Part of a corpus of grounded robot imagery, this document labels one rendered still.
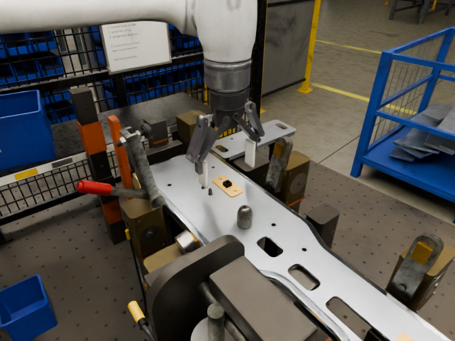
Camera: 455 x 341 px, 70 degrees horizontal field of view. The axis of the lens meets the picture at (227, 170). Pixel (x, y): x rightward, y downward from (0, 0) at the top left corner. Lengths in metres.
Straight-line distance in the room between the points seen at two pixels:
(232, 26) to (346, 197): 0.89
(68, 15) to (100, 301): 0.69
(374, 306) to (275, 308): 0.30
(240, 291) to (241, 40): 0.41
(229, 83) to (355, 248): 0.70
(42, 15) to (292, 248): 0.58
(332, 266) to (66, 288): 0.72
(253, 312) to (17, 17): 0.54
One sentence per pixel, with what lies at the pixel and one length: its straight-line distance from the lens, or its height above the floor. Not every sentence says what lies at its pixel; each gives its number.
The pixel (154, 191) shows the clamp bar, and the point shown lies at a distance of 0.65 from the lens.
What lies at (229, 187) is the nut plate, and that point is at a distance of 0.78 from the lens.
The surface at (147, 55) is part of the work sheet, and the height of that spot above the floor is 1.18.
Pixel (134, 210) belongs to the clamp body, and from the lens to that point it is 0.66.
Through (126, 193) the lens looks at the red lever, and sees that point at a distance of 0.63.
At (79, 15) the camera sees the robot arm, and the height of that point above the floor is 1.38.
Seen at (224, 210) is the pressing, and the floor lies 1.00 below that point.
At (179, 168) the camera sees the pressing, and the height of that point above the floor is 1.00.
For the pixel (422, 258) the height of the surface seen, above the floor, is 1.07.
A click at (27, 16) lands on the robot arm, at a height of 1.39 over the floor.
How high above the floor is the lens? 1.47
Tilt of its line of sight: 34 degrees down
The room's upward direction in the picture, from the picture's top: straight up
